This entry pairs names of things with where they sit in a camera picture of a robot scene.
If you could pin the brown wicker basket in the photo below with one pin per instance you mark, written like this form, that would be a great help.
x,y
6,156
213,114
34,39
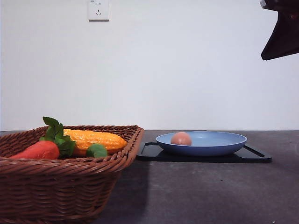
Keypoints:
x,y
60,191

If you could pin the light blue plate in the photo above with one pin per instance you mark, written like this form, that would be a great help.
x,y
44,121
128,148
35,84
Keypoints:
x,y
201,143

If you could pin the white wall power socket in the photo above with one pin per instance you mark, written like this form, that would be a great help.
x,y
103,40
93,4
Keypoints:
x,y
98,10

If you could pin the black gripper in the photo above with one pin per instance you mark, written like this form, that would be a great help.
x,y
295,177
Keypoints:
x,y
285,38

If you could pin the dark green rectangular tray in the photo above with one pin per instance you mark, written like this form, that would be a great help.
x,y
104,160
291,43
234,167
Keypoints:
x,y
153,152

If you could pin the orange toy corn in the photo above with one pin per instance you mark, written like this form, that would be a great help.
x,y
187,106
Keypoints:
x,y
84,138

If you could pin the brown egg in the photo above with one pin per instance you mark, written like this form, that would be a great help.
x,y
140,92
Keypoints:
x,y
181,138

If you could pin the red toy carrot with leaves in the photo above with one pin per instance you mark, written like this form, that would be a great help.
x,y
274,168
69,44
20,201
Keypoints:
x,y
54,145

